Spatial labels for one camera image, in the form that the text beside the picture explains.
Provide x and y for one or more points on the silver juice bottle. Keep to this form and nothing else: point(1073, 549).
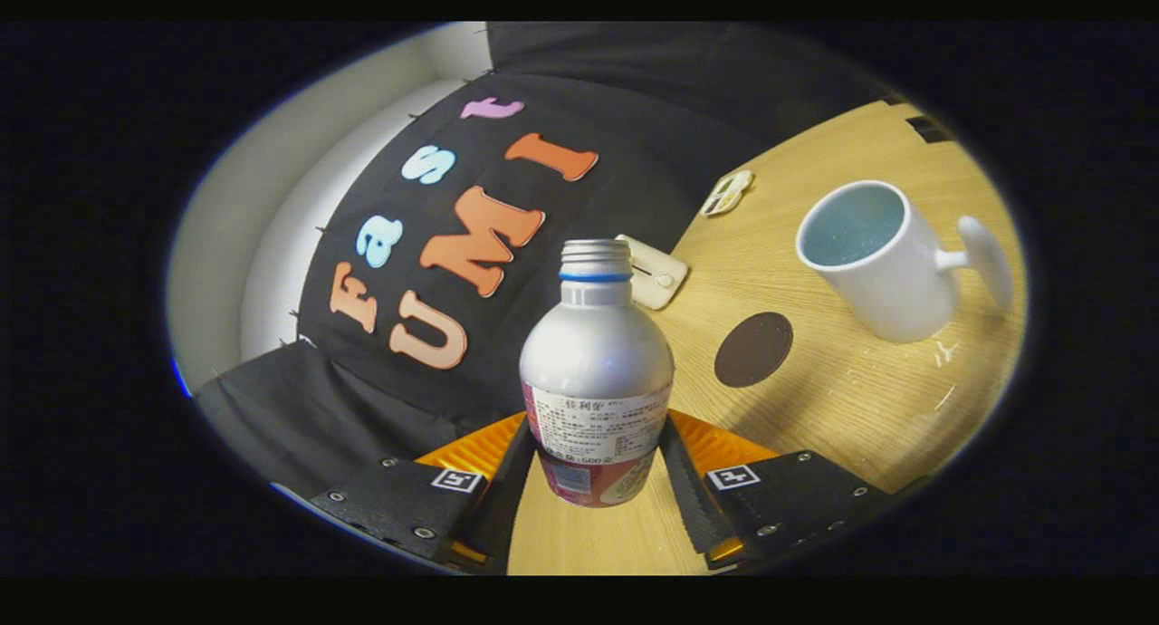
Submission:
point(593, 353)

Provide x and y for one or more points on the dark brown round coaster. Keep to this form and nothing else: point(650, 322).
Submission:
point(753, 350)

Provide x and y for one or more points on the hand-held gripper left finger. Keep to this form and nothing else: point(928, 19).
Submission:
point(505, 503)

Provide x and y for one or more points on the white toaster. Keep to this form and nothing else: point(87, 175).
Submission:
point(656, 276)

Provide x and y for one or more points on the wooden table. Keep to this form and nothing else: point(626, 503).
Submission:
point(842, 408)

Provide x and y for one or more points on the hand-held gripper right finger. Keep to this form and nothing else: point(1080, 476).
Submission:
point(695, 507)

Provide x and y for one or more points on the black table clamp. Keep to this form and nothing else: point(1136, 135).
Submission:
point(928, 129)

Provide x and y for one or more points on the white cup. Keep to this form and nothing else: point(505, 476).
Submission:
point(896, 281)

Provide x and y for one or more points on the black backdrop cloth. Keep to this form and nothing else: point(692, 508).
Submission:
point(634, 118)

